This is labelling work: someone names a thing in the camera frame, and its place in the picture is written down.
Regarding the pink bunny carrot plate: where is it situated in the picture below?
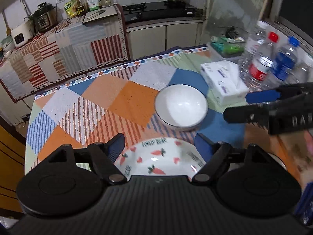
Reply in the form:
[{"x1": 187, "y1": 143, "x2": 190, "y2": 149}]
[{"x1": 115, "y1": 137, "x2": 206, "y2": 179}]

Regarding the white bowl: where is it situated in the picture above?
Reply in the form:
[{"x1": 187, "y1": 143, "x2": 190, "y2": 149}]
[
  {"x1": 154, "y1": 84, "x2": 209, "y2": 131},
  {"x1": 268, "y1": 152, "x2": 287, "y2": 170}
]

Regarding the red cap water bottle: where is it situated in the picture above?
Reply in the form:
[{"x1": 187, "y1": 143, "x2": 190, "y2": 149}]
[{"x1": 246, "y1": 31, "x2": 279, "y2": 91}]

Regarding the blue cap water bottle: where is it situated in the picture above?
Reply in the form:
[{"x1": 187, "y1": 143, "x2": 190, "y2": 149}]
[{"x1": 261, "y1": 36, "x2": 300, "y2": 90}]

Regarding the green label water bottle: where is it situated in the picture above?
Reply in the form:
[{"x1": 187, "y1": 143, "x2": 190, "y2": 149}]
[{"x1": 286, "y1": 54, "x2": 312, "y2": 84}]

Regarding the white tissue pack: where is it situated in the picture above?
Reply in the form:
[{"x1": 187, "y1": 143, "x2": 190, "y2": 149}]
[{"x1": 200, "y1": 60, "x2": 249, "y2": 106}]

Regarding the patchwork tablecloth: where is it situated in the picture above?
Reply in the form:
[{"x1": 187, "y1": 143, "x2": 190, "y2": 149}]
[{"x1": 24, "y1": 47, "x2": 305, "y2": 183}]

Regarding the clear white cap bottle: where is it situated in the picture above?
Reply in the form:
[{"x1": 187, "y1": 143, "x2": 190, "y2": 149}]
[{"x1": 238, "y1": 21, "x2": 268, "y2": 81}]

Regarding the green item plastic container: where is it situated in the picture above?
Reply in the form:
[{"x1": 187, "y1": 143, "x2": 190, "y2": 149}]
[{"x1": 210, "y1": 36, "x2": 246, "y2": 58}]

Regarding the orange wooden chair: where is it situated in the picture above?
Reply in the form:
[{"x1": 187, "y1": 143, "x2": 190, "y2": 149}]
[{"x1": 0, "y1": 127, "x2": 25, "y2": 213}]

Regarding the striped counter cloth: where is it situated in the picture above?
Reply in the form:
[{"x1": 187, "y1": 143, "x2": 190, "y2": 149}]
[{"x1": 1, "y1": 4, "x2": 129, "y2": 102}]

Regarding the black gas stove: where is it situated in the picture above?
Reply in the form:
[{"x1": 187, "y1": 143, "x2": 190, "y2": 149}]
[{"x1": 122, "y1": 1, "x2": 203, "y2": 24}]

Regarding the white rice cooker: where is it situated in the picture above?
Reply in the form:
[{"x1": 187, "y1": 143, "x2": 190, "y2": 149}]
[{"x1": 11, "y1": 20, "x2": 34, "y2": 48}]

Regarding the black pressure cooker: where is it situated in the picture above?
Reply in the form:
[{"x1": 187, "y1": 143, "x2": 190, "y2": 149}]
[{"x1": 33, "y1": 2, "x2": 57, "y2": 33}]

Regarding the yellow snack bag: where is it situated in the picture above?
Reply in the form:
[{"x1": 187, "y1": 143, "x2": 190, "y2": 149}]
[{"x1": 64, "y1": 0, "x2": 78, "y2": 19}]

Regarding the cooking oil bottle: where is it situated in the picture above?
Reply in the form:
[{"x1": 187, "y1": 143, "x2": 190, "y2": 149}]
[{"x1": 75, "y1": 0, "x2": 86, "y2": 16}]

